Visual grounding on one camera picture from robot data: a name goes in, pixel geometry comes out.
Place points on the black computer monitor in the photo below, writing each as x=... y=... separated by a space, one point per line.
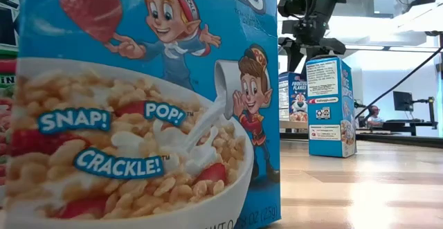
x=403 y=101

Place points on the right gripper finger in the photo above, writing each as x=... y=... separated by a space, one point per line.
x=296 y=59
x=334 y=53

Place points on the light blue Rice Krispies box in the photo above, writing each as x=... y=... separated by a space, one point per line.
x=138 y=83
x=328 y=118

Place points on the black desk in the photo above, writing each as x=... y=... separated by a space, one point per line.
x=408 y=122

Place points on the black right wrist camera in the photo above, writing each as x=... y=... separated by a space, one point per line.
x=292 y=2

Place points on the black metal table frame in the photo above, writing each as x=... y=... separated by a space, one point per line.
x=398 y=139

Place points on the dark blue Frosted Flakes box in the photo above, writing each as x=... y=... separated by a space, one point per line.
x=297 y=101

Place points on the green cereal box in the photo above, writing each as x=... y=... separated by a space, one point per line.
x=7 y=80

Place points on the person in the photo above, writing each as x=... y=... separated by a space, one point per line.
x=374 y=118

